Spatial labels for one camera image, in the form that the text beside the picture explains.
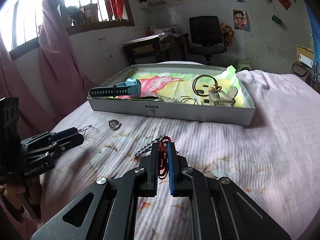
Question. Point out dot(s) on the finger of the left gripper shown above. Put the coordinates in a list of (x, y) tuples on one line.
[(55, 149), (57, 134)]

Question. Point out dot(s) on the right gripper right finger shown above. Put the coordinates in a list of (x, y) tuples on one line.
[(176, 164)]

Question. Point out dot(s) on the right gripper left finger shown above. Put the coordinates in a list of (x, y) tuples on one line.
[(149, 183)]

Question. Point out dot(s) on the thin silver bangles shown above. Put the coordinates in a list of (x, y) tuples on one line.
[(83, 130)]

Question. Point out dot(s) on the beige hair claw clip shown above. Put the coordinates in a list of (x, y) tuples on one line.
[(218, 97)]

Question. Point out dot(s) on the blue smart watch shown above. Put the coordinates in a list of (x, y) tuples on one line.
[(130, 87)]

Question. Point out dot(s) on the pink curtain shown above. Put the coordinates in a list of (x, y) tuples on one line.
[(55, 66)]

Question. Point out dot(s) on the silver bangles in box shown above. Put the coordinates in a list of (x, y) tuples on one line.
[(186, 99)]

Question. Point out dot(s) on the colourful paper liner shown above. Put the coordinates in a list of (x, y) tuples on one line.
[(168, 86)]

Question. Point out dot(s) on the white cardboard box tray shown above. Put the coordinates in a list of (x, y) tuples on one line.
[(226, 115)]

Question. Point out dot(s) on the pink bed sheet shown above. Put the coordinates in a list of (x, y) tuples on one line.
[(275, 159)]

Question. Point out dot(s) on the dark wooden desk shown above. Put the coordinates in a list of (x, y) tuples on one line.
[(162, 47)]

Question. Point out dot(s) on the black office chair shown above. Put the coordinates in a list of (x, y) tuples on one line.
[(206, 34)]

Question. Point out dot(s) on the family cartoon sticker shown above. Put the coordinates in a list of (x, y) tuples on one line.
[(228, 34)]

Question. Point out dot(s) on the barred window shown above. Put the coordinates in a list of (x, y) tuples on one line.
[(21, 20)]

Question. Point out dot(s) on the brown patterned handbag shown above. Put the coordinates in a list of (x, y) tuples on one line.
[(302, 71)]

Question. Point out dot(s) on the cartoon poster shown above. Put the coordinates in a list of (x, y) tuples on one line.
[(240, 20)]

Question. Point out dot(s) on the blue dotted fabric wardrobe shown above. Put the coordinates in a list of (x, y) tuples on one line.
[(315, 28)]

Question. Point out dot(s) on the cardboard box by wall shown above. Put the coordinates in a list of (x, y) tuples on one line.
[(304, 55)]

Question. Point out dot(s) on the green pouch on wall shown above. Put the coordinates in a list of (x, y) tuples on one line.
[(276, 20)]

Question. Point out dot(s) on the red paper on wall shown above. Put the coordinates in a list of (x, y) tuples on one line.
[(285, 3)]

